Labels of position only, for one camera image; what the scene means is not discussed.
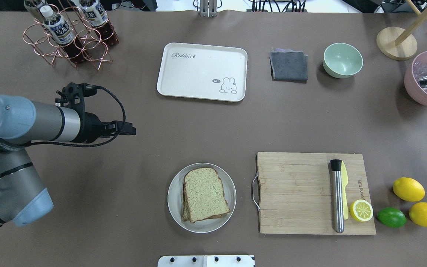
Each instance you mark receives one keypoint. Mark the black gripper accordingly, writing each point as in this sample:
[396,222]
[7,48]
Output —
[91,127]

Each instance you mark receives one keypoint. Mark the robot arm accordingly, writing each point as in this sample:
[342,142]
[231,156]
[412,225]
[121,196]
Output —
[23,196]

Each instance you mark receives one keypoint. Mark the cream rabbit tray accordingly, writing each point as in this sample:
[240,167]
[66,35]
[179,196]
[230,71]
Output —
[203,72]

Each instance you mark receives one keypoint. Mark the white round plate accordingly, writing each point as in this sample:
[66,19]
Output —
[175,200]

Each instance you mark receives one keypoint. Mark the bread slice on plate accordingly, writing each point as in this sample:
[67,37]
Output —
[186,211]

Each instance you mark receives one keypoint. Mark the tea bottle lower left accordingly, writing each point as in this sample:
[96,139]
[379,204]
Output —
[62,34]

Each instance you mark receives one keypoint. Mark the tea bottle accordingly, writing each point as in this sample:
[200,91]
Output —
[62,34]
[98,19]
[33,7]

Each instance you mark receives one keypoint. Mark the tea bottle upper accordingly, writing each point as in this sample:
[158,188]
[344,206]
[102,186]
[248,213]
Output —
[98,19]

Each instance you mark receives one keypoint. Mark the tea bottle lower right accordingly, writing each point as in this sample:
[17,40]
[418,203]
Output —
[33,7]

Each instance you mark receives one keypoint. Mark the grey folded cloth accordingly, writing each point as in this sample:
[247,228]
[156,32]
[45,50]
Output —
[289,65]

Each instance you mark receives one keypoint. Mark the bamboo cutting board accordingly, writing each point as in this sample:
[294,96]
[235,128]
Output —
[295,191]

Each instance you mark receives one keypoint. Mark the steel muddler black tip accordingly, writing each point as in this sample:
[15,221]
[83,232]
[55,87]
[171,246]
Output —
[337,198]

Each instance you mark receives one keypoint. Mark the yellow plastic knife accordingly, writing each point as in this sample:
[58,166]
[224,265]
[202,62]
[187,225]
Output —
[344,184]

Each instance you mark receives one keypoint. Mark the mint green bowl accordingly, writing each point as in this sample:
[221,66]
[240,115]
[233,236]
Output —
[342,60]

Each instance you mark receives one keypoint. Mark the lemon half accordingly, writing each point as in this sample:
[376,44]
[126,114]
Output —
[361,210]

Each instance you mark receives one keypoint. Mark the green lime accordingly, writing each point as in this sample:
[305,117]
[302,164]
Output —
[391,217]

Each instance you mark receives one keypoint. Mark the wooden mug tree stand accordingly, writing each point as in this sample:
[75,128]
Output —
[398,43]

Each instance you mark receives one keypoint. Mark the yellow lemon lower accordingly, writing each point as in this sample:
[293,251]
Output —
[408,189]

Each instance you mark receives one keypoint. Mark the black camera mount wrist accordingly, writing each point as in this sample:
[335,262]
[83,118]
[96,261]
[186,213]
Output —
[72,96]

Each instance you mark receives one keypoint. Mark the copper wire bottle rack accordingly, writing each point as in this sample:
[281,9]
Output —
[78,31]

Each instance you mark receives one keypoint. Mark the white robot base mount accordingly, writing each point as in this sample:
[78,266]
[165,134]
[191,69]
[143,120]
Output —
[207,261]

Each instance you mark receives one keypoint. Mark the aluminium frame post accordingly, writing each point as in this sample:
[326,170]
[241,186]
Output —
[208,8]

